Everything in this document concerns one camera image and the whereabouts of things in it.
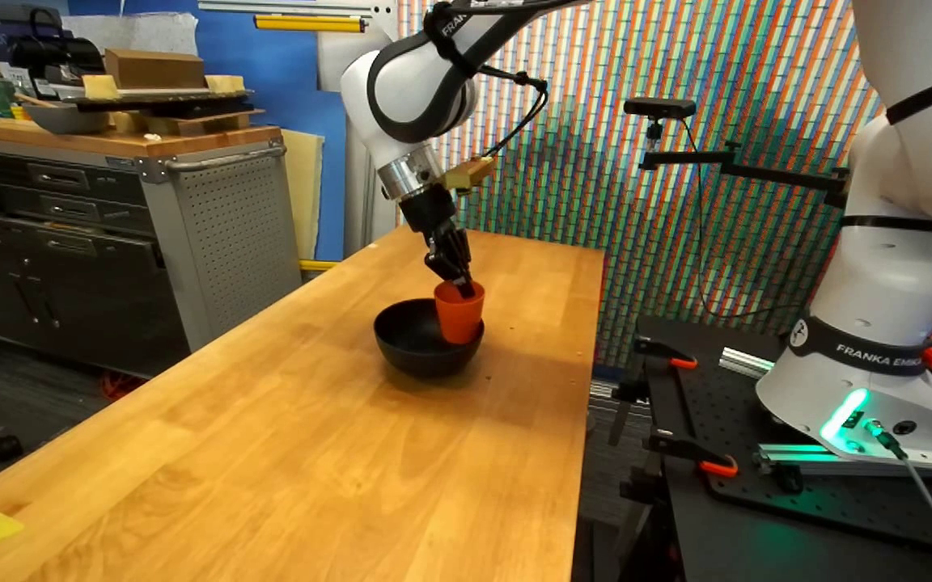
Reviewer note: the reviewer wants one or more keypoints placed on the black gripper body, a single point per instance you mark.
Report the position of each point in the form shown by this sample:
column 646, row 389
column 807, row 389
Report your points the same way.
column 433, row 223

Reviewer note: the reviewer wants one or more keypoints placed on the orange plastic cup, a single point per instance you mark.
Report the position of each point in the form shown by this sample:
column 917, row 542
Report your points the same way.
column 457, row 312

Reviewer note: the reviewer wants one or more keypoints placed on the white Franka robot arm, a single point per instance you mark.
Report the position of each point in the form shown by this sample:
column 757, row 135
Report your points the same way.
column 889, row 269

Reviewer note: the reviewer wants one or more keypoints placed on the black bowl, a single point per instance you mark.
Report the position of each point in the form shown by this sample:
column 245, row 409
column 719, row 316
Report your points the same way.
column 416, row 344

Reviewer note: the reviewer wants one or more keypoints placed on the yellow leaning board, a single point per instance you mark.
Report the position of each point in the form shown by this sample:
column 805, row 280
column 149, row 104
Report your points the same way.
column 307, row 195

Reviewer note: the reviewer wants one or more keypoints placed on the yellow spirit level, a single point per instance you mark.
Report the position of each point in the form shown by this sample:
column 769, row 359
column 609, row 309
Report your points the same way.
column 310, row 20

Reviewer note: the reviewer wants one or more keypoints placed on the yellow foam block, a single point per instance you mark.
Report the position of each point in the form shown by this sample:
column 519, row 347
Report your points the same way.
column 223, row 85

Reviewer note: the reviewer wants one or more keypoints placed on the brown wooden box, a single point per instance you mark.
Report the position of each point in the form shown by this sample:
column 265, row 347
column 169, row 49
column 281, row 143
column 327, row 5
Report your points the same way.
column 158, row 71

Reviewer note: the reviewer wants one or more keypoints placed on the gray perforated tool cabinet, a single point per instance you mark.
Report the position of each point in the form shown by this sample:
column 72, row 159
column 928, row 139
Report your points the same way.
column 113, row 237

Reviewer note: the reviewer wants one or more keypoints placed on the tan wrist camera mount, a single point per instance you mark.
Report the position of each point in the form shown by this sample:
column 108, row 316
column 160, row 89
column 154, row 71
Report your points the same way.
column 470, row 174

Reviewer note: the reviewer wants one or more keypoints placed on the black exterior camera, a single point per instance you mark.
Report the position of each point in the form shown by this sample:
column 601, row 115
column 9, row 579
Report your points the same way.
column 662, row 108

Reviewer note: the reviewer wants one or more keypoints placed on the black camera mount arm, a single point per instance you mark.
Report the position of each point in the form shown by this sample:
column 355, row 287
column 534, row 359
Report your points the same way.
column 746, row 168

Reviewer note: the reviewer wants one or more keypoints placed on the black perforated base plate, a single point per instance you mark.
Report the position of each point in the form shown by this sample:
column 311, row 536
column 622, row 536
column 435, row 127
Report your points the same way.
column 769, row 519

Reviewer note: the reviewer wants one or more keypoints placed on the aluminium rail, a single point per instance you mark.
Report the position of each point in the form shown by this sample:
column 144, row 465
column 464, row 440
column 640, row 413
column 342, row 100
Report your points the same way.
column 866, row 461

